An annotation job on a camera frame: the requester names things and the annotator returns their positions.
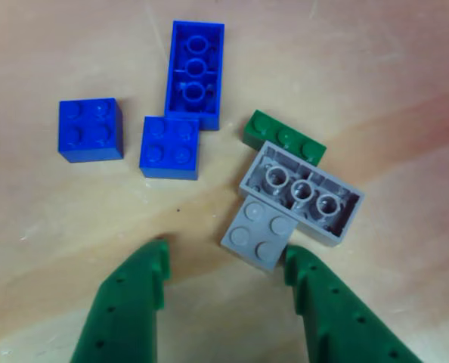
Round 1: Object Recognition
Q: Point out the blue two-by-two lego brick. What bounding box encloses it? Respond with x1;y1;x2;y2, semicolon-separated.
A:
138;114;201;182
59;97;125;164

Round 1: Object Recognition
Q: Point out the light grey two-by-four lego brick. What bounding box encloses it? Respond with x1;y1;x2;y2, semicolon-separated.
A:
238;139;366;249

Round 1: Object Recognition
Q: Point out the light grey two-by-two lego brick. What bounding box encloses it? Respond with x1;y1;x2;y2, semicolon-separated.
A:
220;194;300;274

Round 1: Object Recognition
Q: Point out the green lego brick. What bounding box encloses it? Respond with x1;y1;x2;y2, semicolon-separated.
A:
241;108;328;168

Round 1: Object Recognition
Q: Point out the blue two-by-four lego brick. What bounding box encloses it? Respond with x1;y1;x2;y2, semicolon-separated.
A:
163;19;226;132

